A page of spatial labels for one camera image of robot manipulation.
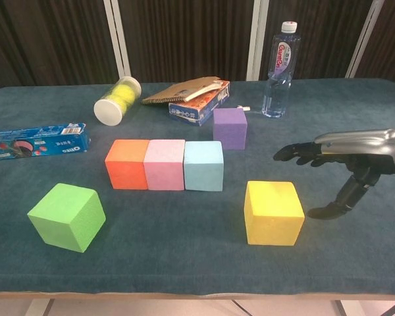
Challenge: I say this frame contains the green foam cube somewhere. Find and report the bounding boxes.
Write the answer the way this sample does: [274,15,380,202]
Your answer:
[26,182,107,254]

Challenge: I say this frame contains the yellow foam cube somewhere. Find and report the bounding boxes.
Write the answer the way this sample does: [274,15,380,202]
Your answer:
[244,180,306,247]

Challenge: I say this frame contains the white frame post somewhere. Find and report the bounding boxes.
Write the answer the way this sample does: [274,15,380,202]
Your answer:
[246,0,271,82]
[103,0,132,78]
[344,0,385,79]

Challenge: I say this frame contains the pink foam cube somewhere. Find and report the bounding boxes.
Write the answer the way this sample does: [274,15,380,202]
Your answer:
[143,139,186,192]

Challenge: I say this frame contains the blue Oreo cookie box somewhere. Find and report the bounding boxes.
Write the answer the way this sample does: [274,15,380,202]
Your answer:
[0,122,92,161]

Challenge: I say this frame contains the clear plastic water bottle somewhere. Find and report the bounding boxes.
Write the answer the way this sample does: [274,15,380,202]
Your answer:
[261,21,302,119]

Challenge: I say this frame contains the grey table leg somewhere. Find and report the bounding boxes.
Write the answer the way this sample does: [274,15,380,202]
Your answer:
[331,299,350,316]
[28,298,55,316]

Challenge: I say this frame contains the yellow tennis ball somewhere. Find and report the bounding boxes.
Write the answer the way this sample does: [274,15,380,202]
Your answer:
[105,92,122,111]
[115,83,136,107]

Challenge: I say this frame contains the orange foam cube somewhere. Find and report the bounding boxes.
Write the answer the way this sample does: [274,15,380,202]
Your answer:
[104,138,151,191]

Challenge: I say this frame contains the purple foam cube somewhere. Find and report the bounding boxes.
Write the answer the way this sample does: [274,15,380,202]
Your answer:
[212,107,249,151]

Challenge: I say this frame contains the blue orange card box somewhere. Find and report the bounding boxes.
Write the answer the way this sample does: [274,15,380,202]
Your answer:
[168,80,232,128]

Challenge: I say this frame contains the clear tennis ball tube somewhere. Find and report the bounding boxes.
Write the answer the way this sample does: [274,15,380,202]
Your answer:
[93,76,143,127]

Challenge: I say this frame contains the brown spiral notebook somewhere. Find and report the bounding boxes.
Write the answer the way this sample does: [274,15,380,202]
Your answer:
[141,76,223,107]

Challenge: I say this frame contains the teal table cloth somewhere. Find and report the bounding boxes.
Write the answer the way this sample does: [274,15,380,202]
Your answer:
[0,78,395,294]

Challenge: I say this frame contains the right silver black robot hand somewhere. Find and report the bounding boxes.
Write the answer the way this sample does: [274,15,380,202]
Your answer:
[273,128,395,221]

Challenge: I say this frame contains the light blue foam cube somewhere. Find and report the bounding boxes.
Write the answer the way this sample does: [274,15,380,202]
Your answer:
[183,140,225,193]

